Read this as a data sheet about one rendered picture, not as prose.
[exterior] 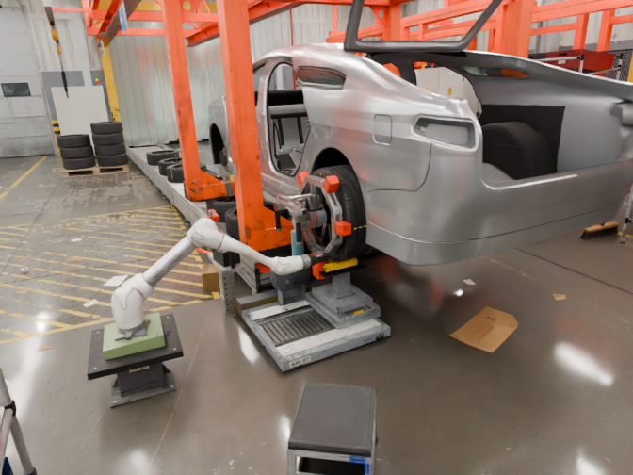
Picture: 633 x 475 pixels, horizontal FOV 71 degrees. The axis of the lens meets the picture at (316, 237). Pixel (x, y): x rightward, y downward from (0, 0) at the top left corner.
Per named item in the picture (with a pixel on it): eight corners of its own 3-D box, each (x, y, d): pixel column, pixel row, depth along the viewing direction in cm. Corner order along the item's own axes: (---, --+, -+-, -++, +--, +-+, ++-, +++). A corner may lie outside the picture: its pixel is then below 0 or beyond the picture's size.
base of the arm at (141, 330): (112, 345, 252) (110, 336, 250) (120, 326, 272) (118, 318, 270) (146, 338, 255) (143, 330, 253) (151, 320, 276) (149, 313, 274)
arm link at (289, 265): (300, 253, 281) (294, 255, 293) (278, 258, 274) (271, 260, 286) (305, 270, 280) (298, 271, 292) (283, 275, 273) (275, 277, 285)
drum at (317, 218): (328, 228, 305) (327, 208, 300) (300, 234, 296) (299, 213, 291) (318, 222, 317) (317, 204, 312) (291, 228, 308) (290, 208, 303)
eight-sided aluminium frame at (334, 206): (343, 265, 294) (342, 184, 277) (334, 267, 292) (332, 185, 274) (306, 241, 340) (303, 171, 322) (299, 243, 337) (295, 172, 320)
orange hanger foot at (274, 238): (326, 237, 366) (324, 196, 355) (267, 250, 343) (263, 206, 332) (316, 232, 380) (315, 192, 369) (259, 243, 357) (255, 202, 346)
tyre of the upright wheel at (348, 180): (327, 164, 342) (335, 247, 355) (300, 168, 332) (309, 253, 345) (376, 163, 284) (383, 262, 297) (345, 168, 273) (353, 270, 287)
